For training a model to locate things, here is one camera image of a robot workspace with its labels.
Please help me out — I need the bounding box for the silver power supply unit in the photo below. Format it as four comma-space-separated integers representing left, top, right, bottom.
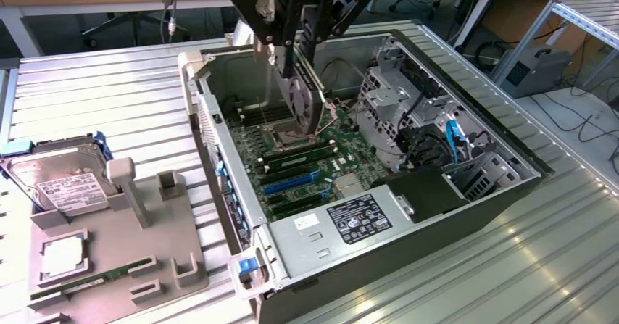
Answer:
264, 185, 417, 281

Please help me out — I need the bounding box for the blue expansion slot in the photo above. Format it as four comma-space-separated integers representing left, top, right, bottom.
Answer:
261, 171, 315, 196

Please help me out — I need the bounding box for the grey hanging cable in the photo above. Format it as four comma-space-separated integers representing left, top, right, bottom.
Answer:
161, 0, 179, 35

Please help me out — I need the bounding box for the black slanted pole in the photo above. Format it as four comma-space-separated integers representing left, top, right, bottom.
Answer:
453, 0, 512, 49

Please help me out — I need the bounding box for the silver chipset heatsink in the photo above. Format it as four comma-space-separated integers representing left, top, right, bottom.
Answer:
332, 174, 369, 199

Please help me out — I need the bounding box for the blue data wire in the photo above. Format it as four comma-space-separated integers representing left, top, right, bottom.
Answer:
444, 118, 469, 166

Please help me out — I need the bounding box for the green motherboard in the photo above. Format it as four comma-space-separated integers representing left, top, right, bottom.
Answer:
227, 95, 393, 223

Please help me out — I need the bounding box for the large black chair base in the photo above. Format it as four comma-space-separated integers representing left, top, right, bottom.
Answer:
79, 10, 192, 49

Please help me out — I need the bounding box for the silver CPU chip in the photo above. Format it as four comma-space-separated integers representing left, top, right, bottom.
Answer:
40, 236, 87, 278

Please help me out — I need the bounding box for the installed RAM stick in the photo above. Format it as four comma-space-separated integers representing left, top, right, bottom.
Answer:
260, 148, 337, 171

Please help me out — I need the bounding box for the open black PC case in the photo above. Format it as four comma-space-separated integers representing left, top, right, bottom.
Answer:
177, 28, 556, 324

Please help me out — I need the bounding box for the graphics card with fan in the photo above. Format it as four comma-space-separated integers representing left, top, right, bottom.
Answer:
253, 0, 325, 137

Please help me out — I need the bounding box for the green loose RAM stick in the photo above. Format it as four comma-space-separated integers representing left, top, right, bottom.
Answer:
27, 257, 152, 302

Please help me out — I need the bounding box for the silver hard disk drive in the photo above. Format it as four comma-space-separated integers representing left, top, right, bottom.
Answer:
0, 143, 111, 218

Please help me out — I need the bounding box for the metal socket cover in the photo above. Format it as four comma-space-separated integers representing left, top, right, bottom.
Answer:
313, 98, 348, 137

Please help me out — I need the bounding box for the blue disk carrier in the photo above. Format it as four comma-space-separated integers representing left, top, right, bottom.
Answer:
0, 130, 116, 180

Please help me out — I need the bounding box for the aluminium slat frame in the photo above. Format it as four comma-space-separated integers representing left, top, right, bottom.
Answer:
487, 0, 619, 99

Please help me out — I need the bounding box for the blue case latch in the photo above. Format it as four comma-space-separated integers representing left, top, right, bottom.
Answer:
235, 257, 259, 278

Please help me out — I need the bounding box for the metal drive cage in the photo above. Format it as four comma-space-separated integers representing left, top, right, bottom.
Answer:
356, 65, 463, 169

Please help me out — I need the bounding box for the grey parts rack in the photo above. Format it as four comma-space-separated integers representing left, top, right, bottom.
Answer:
23, 156, 212, 324

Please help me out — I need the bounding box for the CPU socket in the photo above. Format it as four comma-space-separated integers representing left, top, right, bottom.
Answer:
261, 122, 316, 150

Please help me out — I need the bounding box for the black cable bundle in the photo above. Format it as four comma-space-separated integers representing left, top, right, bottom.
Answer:
399, 127, 453, 170

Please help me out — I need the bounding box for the thin locking lever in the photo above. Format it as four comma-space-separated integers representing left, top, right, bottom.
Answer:
259, 94, 271, 131

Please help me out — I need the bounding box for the grey floor tower unit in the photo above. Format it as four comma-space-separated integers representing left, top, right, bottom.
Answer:
491, 46, 575, 99

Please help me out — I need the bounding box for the black plastic shroud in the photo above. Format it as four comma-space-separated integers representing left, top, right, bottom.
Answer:
384, 166, 471, 224

